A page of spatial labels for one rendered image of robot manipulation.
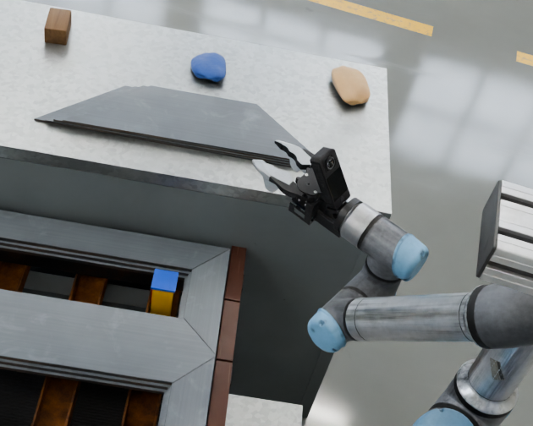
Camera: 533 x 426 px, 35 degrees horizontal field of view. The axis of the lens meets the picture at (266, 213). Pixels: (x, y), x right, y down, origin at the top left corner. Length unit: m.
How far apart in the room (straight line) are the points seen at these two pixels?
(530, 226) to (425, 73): 3.71
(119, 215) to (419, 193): 1.86
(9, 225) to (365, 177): 0.92
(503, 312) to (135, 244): 1.19
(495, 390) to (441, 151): 2.58
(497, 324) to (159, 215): 1.17
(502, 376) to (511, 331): 0.28
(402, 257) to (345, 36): 3.14
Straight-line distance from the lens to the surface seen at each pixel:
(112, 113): 2.21
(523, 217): 0.79
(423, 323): 1.35
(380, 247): 1.50
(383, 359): 3.18
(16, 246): 2.22
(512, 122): 4.39
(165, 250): 2.20
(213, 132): 2.19
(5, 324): 2.06
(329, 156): 1.49
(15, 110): 2.25
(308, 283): 2.37
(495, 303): 1.26
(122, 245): 2.20
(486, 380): 1.55
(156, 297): 2.11
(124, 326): 2.05
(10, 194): 2.28
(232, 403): 2.16
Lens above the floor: 2.54
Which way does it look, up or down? 47 degrees down
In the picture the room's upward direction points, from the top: 14 degrees clockwise
